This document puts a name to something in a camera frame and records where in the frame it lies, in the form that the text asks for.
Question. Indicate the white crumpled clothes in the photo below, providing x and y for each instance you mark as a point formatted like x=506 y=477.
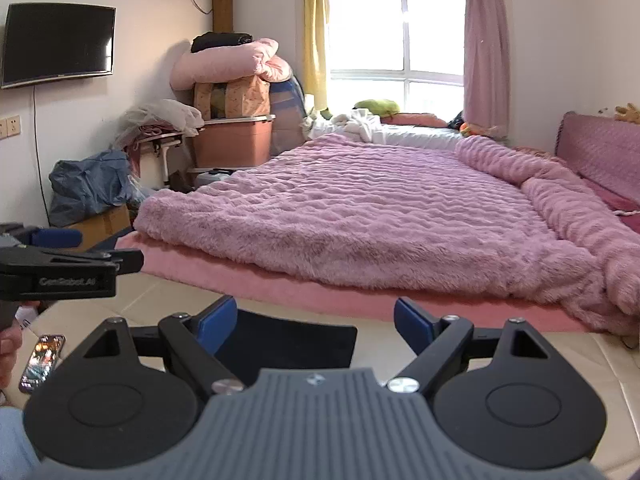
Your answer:
x=360 y=125

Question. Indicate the orange toy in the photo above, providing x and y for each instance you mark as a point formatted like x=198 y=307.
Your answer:
x=467 y=129

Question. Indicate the cream leather bench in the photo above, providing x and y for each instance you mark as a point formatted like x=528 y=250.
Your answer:
x=590 y=375

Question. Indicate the smartphone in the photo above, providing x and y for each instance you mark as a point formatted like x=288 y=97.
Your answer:
x=42 y=362

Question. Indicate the blue striped bag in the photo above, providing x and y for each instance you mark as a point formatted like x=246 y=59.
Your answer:
x=287 y=115

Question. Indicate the brown plush toy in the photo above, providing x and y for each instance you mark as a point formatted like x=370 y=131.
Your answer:
x=629 y=114

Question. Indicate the blue plastic bag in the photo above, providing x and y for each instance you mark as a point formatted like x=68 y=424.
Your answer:
x=85 y=185

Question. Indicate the black pants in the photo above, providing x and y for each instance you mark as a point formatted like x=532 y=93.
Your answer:
x=290 y=342

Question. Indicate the pink plastic storage bin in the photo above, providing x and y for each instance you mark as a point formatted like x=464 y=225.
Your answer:
x=232 y=140

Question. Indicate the yellow curtain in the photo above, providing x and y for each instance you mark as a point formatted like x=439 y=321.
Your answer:
x=316 y=35

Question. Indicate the pink pillow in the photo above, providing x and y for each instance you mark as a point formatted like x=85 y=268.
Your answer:
x=415 y=120

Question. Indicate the white wall socket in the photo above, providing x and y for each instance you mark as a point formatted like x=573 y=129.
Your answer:
x=10 y=127

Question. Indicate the black folded clothes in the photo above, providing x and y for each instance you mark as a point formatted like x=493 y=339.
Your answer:
x=220 y=41

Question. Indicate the pink bed sheet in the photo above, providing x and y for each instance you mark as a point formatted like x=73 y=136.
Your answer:
x=325 y=295

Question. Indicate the person's left hand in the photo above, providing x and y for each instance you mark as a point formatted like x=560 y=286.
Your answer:
x=9 y=357

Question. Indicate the folded pink quilt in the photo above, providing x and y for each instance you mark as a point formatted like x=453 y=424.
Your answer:
x=225 y=65

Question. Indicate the pink fluffy blanket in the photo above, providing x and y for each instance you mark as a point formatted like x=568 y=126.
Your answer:
x=350 y=210

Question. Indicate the person's jeans leg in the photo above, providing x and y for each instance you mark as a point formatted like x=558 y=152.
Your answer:
x=12 y=445

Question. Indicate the pink curtain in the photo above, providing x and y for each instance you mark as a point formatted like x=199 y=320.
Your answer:
x=484 y=50

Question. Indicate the window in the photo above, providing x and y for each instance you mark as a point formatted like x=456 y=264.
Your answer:
x=370 y=30

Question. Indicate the printed fabric storage bag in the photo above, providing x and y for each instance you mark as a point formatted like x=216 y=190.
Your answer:
x=240 y=97

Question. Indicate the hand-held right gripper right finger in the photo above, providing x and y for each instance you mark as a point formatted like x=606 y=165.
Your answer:
x=411 y=324

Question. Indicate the white container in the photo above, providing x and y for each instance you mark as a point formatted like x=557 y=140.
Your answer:
x=212 y=179

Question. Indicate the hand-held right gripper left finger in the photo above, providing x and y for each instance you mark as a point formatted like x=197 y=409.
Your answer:
x=219 y=325

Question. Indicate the wall-mounted television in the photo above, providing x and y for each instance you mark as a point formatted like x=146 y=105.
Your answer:
x=57 y=42

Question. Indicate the pink padded headboard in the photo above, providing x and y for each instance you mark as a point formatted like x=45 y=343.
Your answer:
x=600 y=150

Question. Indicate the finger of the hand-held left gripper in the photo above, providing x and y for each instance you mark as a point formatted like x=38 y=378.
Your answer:
x=57 y=238
x=127 y=261

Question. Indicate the white mesh cloth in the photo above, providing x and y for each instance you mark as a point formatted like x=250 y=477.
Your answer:
x=160 y=115

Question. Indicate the brown rolled mat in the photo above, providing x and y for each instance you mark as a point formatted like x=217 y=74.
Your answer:
x=223 y=7

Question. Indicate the cardboard box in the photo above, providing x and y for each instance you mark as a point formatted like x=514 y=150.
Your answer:
x=102 y=225

